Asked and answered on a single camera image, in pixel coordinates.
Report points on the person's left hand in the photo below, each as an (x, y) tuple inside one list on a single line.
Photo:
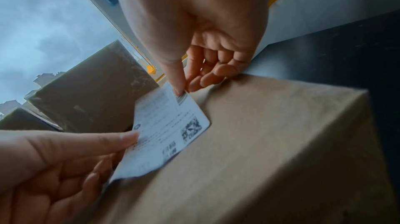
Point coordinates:
[(47, 168)]

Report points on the person's right hand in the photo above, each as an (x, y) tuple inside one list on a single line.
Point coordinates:
[(193, 8)]

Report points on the shipping label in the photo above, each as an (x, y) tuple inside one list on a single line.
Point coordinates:
[(162, 124)]

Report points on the slim brown cardboard box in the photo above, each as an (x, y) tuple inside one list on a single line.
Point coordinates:
[(265, 144)]

